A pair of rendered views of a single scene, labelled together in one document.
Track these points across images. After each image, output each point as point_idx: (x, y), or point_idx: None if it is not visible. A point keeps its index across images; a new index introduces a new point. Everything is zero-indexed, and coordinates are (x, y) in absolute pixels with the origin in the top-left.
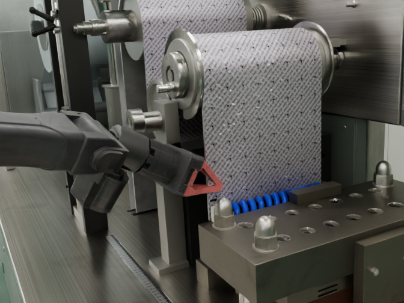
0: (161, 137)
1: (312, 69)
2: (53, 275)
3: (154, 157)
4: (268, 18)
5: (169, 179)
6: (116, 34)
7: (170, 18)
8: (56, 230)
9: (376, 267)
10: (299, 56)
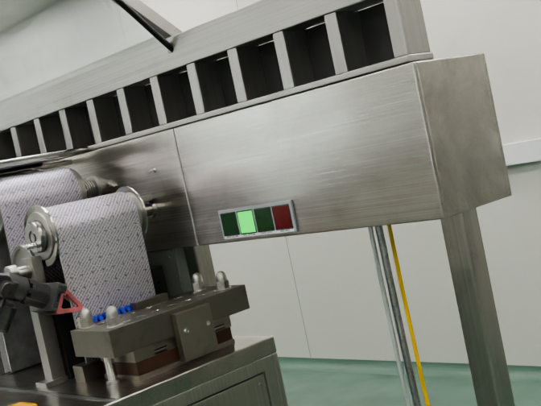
0: None
1: (132, 218)
2: None
3: (34, 288)
4: (99, 187)
5: (45, 303)
6: None
7: (21, 199)
8: None
9: (187, 328)
10: (120, 211)
